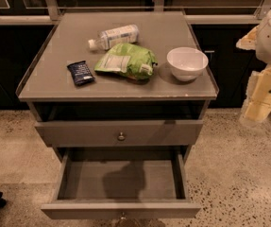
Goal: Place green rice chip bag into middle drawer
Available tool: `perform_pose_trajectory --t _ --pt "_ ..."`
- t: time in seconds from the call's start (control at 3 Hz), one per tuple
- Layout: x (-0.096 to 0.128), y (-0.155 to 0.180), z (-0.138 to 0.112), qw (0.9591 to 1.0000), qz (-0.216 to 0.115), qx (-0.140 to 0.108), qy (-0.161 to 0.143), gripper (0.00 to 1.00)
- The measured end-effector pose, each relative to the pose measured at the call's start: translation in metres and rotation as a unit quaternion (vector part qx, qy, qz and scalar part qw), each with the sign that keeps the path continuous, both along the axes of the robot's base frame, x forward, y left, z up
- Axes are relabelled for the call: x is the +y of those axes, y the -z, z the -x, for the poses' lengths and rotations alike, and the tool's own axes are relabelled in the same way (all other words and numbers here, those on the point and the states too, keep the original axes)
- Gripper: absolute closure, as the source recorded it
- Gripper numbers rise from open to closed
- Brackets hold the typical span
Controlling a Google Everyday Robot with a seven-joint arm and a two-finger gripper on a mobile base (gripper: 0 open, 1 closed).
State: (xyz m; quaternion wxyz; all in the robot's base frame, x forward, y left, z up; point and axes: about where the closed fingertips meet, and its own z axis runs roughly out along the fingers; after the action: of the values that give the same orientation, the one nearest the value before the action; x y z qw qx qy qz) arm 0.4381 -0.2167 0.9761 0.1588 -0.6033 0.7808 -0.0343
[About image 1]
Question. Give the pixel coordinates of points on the open grey middle drawer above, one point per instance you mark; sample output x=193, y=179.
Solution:
x=121, y=183

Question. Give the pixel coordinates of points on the metal railing frame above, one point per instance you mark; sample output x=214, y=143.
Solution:
x=53, y=3

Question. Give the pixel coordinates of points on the grey drawer cabinet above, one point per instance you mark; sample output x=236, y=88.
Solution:
x=51, y=95

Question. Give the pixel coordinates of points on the dark blue snack packet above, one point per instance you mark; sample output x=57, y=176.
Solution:
x=80, y=73

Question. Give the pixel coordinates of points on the white ceramic bowl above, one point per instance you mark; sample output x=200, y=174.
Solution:
x=187, y=63

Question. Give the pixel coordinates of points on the green rice chip bag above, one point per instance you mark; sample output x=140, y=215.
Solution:
x=129, y=61

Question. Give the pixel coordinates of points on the grey top drawer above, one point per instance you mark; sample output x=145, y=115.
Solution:
x=64, y=134

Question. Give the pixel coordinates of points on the round metal top knob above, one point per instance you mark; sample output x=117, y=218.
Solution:
x=121, y=136

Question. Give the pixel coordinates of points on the clear plastic water bottle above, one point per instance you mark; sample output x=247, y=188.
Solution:
x=109, y=38

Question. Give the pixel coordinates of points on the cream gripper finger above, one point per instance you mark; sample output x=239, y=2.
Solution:
x=248, y=42
x=257, y=105

